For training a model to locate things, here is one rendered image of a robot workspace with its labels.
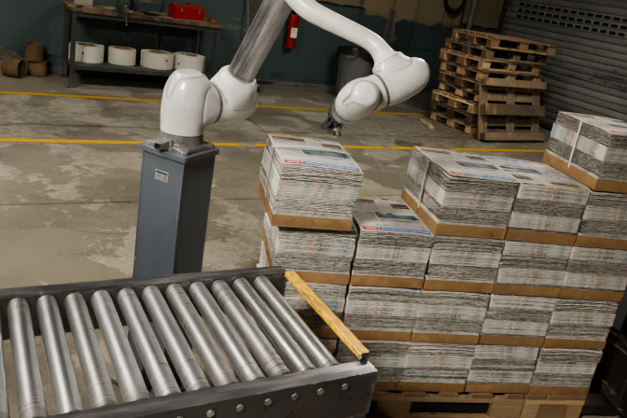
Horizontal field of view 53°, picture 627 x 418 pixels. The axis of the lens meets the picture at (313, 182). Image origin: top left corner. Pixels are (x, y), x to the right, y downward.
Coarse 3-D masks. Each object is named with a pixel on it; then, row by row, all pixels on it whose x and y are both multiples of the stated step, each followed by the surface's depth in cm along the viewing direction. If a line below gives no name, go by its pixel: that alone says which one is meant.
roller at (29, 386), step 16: (16, 304) 150; (16, 320) 144; (16, 336) 139; (32, 336) 140; (16, 352) 134; (32, 352) 134; (16, 368) 130; (32, 368) 129; (16, 384) 126; (32, 384) 124; (32, 400) 120; (32, 416) 116
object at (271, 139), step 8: (272, 136) 234; (280, 136) 236; (288, 136) 238; (296, 136) 240; (272, 144) 225; (280, 144) 227; (288, 144) 229; (296, 144) 230; (304, 144) 232; (312, 144) 234; (320, 144) 236; (328, 144) 238; (336, 144) 241; (264, 152) 240; (264, 160) 238; (264, 168) 234; (264, 176) 232; (264, 184) 231
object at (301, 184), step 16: (288, 160) 208; (304, 160) 211; (320, 160) 214; (336, 160) 218; (352, 160) 221; (272, 176) 218; (288, 176) 207; (304, 176) 208; (320, 176) 209; (336, 176) 210; (352, 176) 212; (272, 192) 212; (288, 192) 210; (304, 192) 211; (320, 192) 212; (336, 192) 213; (352, 192) 215; (272, 208) 212; (288, 208) 212; (304, 208) 213; (320, 208) 214; (336, 208) 215; (352, 208) 217
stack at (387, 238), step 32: (384, 224) 233; (416, 224) 238; (288, 256) 222; (320, 256) 224; (352, 256) 226; (384, 256) 230; (416, 256) 232; (448, 256) 234; (480, 256) 237; (512, 256) 240; (544, 256) 242; (288, 288) 226; (320, 288) 229; (352, 288) 231; (384, 288) 234; (416, 288) 239; (320, 320) 234; (352, 320) 236; (384, 320) 239; (416, 320) 242; (448, 320) 244; (480, 320) 246; (512, 320) 250; (544, 320) 253; (352, 352) 241; (384, 352) 244; (416, 352) 246; (448, 352) 249; (480, 352) 252; (512, 352) 255; (384, 416) 254; (416, 416) 257; (448, 416) 260; (480, 416) 264; (512, 416) 267
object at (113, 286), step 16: (192, 272) 179; (208, 272) 180; (224, 272) 182; (240, 272) 184; (256, 272) 185; (272, 272) 187; (0, 288) 155; (16, 288) 156; (32, 288) 157; (48, 288) 158; (64, 288) 160; (80, 288) 161; (96, 288) 162; (112, 288) 164; (144, 288) 168; (160, 288) 170; (208, 288) 178; (0, 304) 151; (32, 304) 155; (144, 304) 170; (32, 320) 156; (64, 320) 161; (96, 320) 165
